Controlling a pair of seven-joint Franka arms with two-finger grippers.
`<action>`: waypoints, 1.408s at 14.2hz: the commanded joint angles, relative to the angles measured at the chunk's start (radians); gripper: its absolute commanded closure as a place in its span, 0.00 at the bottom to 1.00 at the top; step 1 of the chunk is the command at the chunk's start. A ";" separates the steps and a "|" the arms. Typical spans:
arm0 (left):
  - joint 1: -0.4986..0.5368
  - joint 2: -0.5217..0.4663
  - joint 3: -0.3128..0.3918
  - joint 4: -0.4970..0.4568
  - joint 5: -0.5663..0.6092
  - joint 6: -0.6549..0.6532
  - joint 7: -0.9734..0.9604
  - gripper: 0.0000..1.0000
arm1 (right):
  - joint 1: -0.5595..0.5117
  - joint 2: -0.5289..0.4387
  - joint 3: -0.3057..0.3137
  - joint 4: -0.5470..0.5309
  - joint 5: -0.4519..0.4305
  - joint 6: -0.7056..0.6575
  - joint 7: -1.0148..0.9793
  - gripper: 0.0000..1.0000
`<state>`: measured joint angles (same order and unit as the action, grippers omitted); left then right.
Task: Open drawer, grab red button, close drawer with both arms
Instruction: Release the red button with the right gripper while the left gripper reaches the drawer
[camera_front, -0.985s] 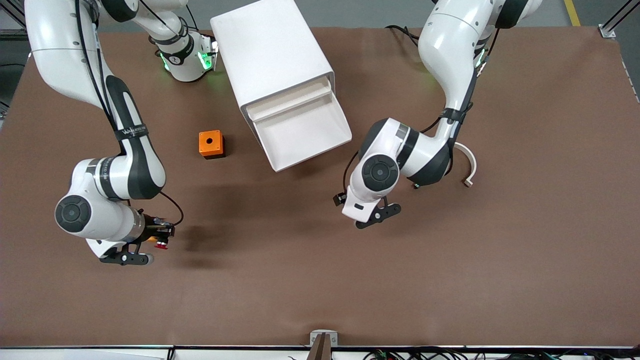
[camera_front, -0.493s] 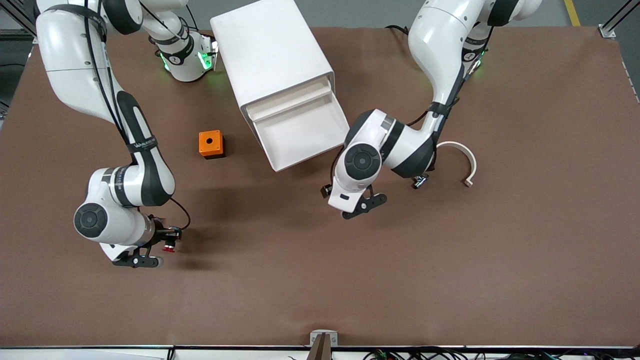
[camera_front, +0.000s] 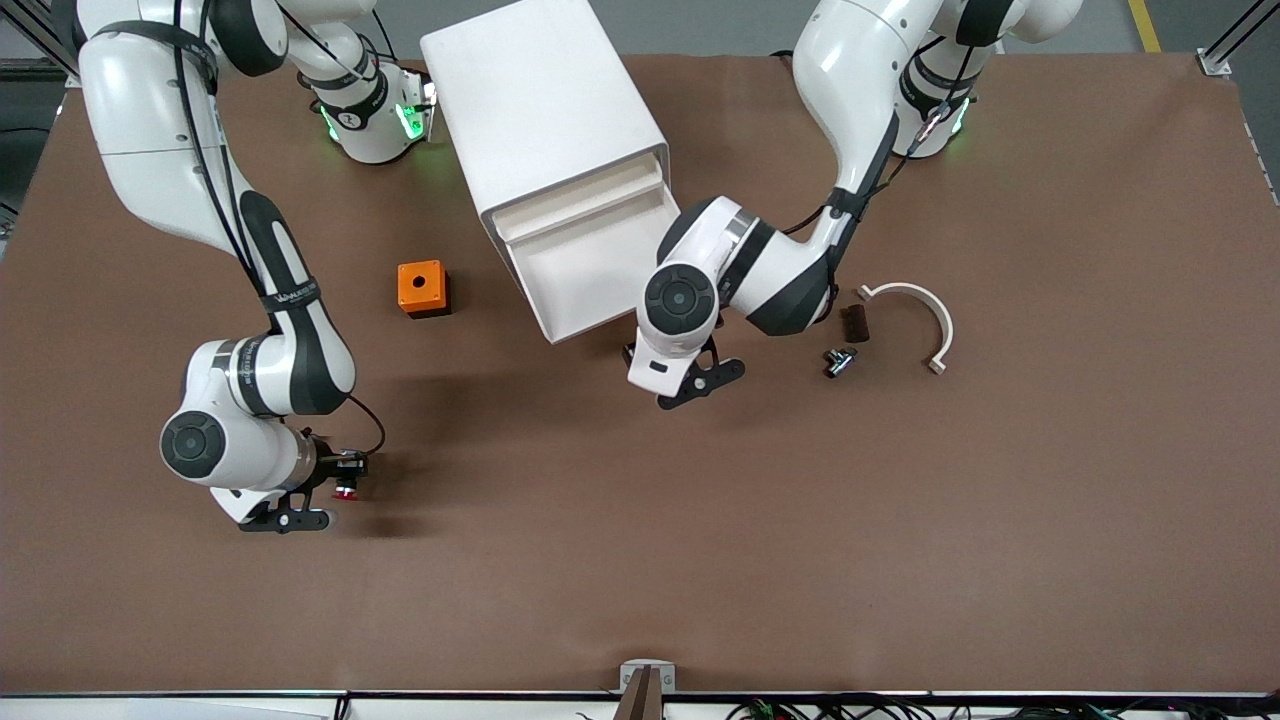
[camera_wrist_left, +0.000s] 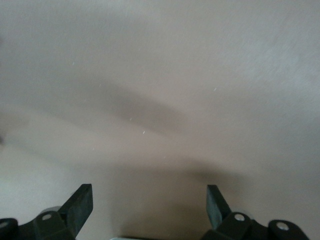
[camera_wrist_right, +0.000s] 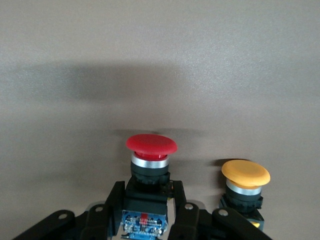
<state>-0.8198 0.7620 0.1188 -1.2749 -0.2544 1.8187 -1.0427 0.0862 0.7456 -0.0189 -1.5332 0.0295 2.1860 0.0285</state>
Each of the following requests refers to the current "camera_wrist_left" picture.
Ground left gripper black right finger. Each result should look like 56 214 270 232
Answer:
199 184 270 240

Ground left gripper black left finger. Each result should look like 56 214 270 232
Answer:
33 183 94 240

